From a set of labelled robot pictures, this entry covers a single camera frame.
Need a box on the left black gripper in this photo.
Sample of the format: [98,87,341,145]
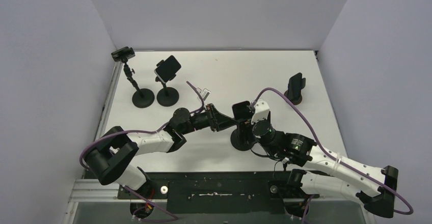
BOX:
[180,103,238,135]

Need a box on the black round-base phone stand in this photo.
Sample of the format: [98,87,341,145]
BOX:
[230,121,256,151]

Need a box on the purple-edged black smartphone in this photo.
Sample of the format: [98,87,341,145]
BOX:
[232,101,254,121]

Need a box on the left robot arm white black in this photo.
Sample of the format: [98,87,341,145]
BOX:
[80,104,237,198]

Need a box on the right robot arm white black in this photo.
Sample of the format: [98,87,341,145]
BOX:
[231,117,399,218]

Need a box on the brown wooden round phone stand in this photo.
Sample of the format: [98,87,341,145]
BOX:
[284,90,303,105]

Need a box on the tall black tripod phone stand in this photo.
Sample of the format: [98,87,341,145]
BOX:
[122,59,155,108]

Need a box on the dark blue-edged smartphone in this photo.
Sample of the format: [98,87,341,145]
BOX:
[287,72,306,94]

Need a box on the black smartphone white edge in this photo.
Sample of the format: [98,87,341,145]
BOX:
[154,55,181,83]

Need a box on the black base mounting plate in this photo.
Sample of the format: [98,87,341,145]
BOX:
[84,170,345,215]

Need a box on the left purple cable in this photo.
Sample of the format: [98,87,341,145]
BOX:
[78,80,206,223]

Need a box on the purple cable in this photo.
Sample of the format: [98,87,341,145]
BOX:
[250,87,415,216]
[78,80,206,223]

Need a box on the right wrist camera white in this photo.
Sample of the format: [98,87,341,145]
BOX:
[250,99,270,125]

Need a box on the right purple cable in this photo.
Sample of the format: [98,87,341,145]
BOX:
[250,87,415,216]

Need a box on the aluminium frame rail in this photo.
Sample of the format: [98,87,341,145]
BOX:
[62,63,123,223]

